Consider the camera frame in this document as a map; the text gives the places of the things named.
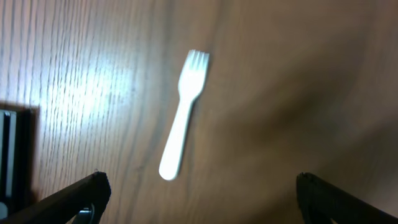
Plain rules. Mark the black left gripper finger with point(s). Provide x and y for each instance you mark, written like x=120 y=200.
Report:
x=91 y=193

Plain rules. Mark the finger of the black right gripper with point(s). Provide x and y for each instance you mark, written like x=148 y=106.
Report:
x=321 y=202

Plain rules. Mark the white plastic fork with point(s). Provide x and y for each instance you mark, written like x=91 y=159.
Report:
x=190 y=85

